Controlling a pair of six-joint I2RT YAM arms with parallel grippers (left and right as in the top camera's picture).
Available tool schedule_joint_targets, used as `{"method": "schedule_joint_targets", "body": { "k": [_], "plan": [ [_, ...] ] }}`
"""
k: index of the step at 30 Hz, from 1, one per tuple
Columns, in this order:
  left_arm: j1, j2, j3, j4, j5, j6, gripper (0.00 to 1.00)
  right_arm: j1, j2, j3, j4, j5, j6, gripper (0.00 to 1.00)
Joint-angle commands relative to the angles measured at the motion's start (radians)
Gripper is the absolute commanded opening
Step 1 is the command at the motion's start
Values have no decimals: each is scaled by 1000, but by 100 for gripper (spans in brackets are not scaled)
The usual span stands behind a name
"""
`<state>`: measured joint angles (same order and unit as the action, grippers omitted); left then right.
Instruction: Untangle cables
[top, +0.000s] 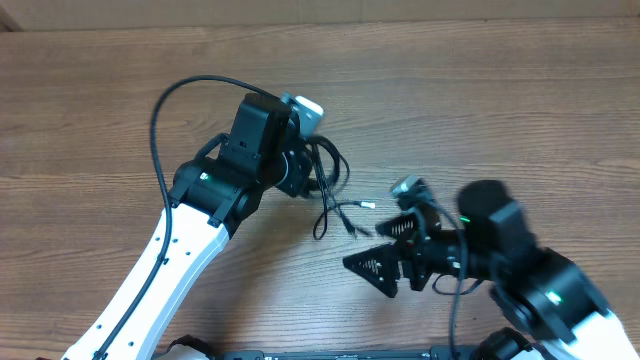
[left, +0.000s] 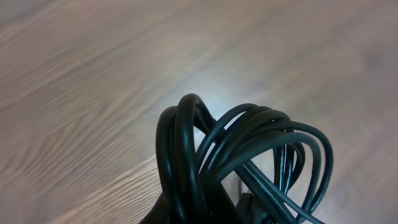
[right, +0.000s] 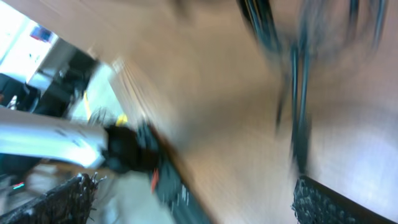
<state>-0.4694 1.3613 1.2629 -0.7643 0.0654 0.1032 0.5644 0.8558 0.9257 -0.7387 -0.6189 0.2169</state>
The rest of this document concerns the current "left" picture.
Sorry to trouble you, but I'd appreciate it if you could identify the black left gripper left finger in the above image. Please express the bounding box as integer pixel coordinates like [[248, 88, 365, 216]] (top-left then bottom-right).
[[138, 192, 249, 224]]

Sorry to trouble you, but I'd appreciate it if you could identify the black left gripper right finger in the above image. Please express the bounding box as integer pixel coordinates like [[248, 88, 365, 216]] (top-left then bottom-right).
[[234, 193, 275, 224]]

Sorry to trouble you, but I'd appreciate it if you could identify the black cable bundle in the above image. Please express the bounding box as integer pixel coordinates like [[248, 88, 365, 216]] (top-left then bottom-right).
[[155, 93, 334, 224]]

